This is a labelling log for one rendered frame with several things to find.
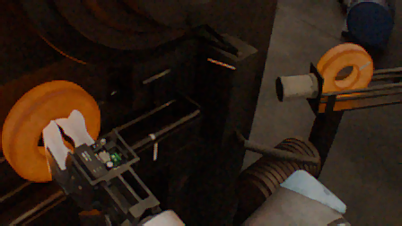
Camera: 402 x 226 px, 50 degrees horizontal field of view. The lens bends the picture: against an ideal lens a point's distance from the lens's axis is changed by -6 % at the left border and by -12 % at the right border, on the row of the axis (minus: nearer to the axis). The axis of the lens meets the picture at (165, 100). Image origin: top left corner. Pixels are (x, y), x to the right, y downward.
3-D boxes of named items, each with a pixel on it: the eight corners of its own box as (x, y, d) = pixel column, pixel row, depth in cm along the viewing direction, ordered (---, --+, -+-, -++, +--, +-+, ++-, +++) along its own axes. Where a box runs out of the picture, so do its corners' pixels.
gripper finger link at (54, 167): (65, 136, 62) (103, 185, 58) (65, 143, 63) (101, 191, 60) (37, 151, 59) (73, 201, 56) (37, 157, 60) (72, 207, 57)
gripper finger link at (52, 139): (48, 92, 60) (86, 143, 57) (46, 119, 65) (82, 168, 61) (29, 101, 58) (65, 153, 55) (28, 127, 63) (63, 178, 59)
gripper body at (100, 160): (113, 123, 58) (174, 196, 53) (103, 159, 64) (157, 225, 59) (61, 148, 53) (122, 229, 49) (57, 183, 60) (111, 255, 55)
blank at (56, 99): (-13, 109, 57) (-3, 123, 55) (83, 61, 65) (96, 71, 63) (15, 186, 67) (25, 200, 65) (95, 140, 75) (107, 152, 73)
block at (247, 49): (186, 128, 108) (196, 38, 93) (210, 115, 112) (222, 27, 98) (220, 153, 102) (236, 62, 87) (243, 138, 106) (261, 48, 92)
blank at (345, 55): (326, 104, 113) (331, 113, 110) (303, 65, 104) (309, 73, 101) (375, 73, 108) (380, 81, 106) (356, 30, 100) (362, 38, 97)
